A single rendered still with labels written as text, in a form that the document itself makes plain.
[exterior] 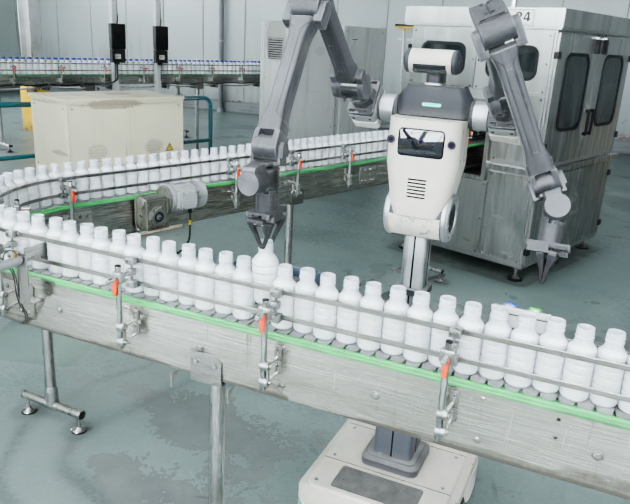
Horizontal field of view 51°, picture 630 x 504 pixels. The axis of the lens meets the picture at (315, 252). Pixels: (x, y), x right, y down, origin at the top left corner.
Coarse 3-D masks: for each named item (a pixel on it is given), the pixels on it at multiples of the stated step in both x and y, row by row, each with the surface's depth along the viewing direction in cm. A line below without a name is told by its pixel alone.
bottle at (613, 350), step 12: (612, 336) 137; (624, 336) 136; (600, 348) 139; (612, 348) 137; (612, 360) 136; (624, 360) 137; (600, 372) 139; (612, 372) 137; (624, 372) 138; (600, 384) 139; (612, 384) 138; (588, 396) 143; (600, 396) 140
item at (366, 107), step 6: (372, 84) 213; (378, 84) 212; (372, 90) 209; (378, 90) 213; (372, 96) 209; (354, 102) 210; (360, 102) 209; (366, 102) 209; (372, 102) 211; (348, 108) 214; (354, 108) 213; (360, 108) 212; (366, 108) 212; (372, 108) 211; (354, 114) 214; (360, 114) 213; (366, 114) 211; (372, 114) 212
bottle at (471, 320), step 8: (472, 304) 150; (480, 304) 148; (464, 312) 148; (472, 312) 147; (480, 312) 148; (464, 320) 148; (472, 320) 147; (480, 320) 148; (464, 328) 148; (472, 328) 147; (480, 328) 147; (464, 336) 148; (464, 344) 148; (472, 344) 148; (480, 344) 149; (464, 352) 149; (472, 352) 149; (480, 352) 150; (456, 368) 151; (464, 368) 150; (472, 368) 150
